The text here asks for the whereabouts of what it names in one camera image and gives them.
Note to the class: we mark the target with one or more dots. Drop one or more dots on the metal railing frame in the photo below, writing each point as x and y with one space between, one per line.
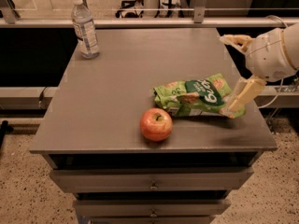
203 13

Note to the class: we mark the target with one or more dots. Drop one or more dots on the red apple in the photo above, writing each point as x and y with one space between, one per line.
156 125

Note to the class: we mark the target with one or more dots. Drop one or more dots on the black office chair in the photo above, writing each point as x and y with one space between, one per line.
130 9

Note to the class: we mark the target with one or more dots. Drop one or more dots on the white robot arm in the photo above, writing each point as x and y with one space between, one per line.
269 57

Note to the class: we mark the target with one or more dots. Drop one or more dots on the clear plastic water bottle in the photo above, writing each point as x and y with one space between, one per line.
85 30

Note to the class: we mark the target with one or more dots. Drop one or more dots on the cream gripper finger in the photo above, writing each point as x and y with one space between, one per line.
239 42
244 91

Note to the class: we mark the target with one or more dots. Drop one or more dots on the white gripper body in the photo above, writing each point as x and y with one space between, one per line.
268 57

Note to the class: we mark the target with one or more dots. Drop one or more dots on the green rice chip bag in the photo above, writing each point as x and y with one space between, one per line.
194 97

